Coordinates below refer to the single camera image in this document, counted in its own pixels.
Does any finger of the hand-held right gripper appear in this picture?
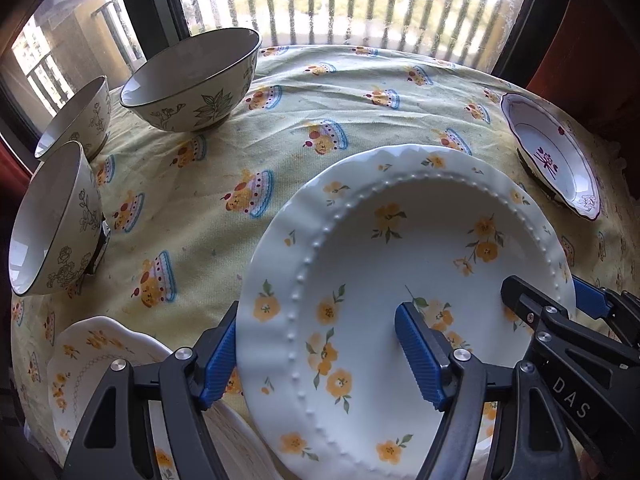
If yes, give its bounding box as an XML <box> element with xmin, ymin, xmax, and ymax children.
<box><xmin>501</xmin><ymin>275</ymin><xmax>572</xmax><ymax>337</ymax></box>
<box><xmin>572</xmin><ymin>275</ymin><xmax>640</xmax><ymax>350</ymax></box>

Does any small red patterned plate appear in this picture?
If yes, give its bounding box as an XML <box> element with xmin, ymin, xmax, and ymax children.
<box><xmin>500</xmin><ymin>92</ymin><xmax>601</xmax><ymax>221</ymax></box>

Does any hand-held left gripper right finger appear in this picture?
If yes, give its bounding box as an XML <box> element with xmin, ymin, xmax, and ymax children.
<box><xmin>394</xmin><ymin>301</ymin><xmax>567</xmax><ymax>480</ymax></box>

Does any dark window frame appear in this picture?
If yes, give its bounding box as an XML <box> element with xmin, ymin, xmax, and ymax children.
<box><xmin>0</xmin><ymin>0</ymin><xmax>561</xmax><ymax>171</ymax></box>

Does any large leaf patterned bowl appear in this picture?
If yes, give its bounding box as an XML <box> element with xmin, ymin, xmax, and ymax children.
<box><xmin>119</xmin><ymin>27</ymin><xmax>263</xmax><ymax>134</ymax></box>

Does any balcony railing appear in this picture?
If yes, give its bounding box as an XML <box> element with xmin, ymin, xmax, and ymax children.
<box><xmin>12</xmin><ymin>0</ymin><xmax>518</xmax><ymax>111</ymax></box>

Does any scalloped yellow floral plate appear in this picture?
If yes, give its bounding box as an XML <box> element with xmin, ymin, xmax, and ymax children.
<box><xmin>46</xmin><ymin>315</ymin><xmax>281</xmax><ymax>480</ymax></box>

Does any yellow printed tablecloth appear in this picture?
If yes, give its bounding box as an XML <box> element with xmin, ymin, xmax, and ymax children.
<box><xmin>10</xmin><ymin>44</ymin><xmax>631</xmax><ymax>480</ymax></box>

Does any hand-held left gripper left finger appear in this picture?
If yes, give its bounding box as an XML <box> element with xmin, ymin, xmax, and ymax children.
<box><xmin>62</xmin><ymin>301</ymin><xmax>241</xmax><ymax>480</ymax></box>

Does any red-brown wooden panel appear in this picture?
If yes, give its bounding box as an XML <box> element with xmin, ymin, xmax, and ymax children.
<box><xmin>525</xmin><ymin>0</ymin><xmax>640</xmax><ymax>146</ymax></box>

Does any small floral bowl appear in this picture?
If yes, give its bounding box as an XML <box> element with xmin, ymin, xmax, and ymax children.
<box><xmin>34</xmin><ymin>75</ymin><xmax>111</xmax><ymax>161</ymax></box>
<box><xmin>8</xmin><ymin>140</ymin><xmax>104</xmax><ymax>296</ymax></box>

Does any large yellow floral plate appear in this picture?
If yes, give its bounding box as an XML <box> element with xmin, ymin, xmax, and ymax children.
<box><xmin>235</xmin><ymin>143</ymin><xmax>577</xmax><ymax>480</ymax></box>

